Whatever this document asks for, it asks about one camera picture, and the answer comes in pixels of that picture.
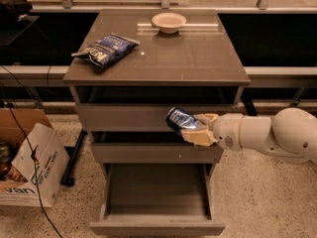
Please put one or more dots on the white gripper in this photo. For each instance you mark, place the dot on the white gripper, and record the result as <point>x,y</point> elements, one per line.
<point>227,130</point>

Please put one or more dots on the grey drawer cabinet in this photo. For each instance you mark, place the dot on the grey drawer cabinet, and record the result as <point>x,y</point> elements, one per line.
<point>199,54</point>

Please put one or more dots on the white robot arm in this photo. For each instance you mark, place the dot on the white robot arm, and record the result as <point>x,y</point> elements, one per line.
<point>290,135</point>

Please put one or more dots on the black table leg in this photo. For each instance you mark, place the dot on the black table leg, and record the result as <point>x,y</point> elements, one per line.
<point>73,153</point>

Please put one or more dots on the grey bottom drawer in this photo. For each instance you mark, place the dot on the grey bottom drawer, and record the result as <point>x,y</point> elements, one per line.
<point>157,200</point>

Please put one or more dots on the blue chip bag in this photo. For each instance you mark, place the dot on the blue chip bag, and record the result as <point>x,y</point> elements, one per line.
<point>107,50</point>

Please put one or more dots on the blue pepsi can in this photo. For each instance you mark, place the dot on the blue pepsi can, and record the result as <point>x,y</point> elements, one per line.
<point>178,119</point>

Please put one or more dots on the grey middle drawer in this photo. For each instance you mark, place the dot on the grey middle drawer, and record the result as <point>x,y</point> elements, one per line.
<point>151,148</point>

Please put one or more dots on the white paper bowl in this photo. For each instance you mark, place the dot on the white paper bowl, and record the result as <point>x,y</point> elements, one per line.
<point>168,23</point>

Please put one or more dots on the grey top drawer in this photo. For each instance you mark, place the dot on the grey top drawer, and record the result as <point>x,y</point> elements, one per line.
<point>143,108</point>

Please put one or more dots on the black bag on desk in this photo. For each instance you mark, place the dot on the black bag on desk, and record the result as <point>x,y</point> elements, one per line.
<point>13,10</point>

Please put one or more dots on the grey drawer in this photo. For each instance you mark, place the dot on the grey drawer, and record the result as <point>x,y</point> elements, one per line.
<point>143,108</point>
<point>151,148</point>
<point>157,200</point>

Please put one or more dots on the cardboard box with white flap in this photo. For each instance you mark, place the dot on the cardboard box with white flap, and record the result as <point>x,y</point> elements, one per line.
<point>39,158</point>

